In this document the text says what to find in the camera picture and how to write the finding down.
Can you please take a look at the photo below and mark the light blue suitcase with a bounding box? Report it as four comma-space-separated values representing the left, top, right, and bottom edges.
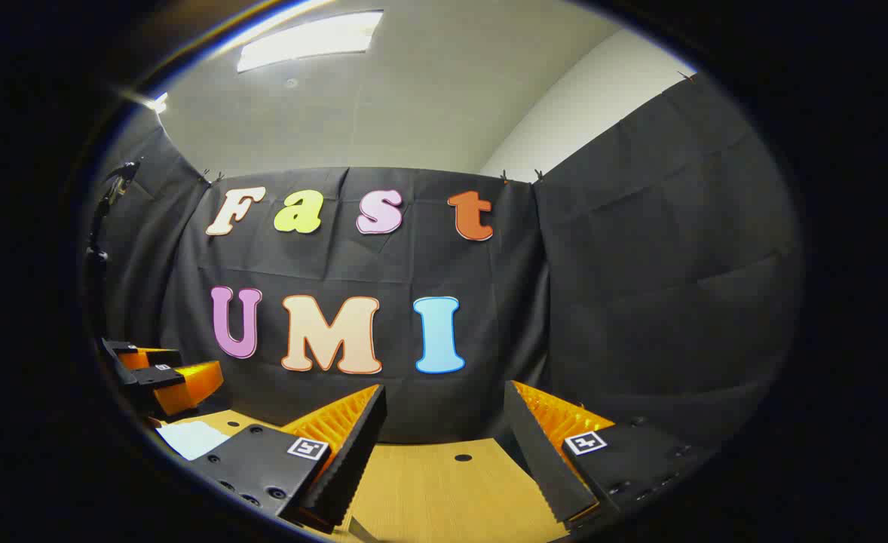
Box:
156, 421, 231, 461

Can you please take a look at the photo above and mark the ceiling light panel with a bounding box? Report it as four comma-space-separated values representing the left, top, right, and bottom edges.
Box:
237, 11, 384, 74

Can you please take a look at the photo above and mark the black backdrop cloth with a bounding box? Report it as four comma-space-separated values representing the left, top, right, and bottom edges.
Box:
82, 72, 803, 453

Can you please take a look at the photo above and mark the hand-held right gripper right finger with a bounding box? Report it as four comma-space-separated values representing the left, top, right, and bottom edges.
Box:
503, 379, 720, 540

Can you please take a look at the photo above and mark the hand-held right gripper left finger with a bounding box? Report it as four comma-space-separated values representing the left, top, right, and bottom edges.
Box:
186, 383, 388, 535

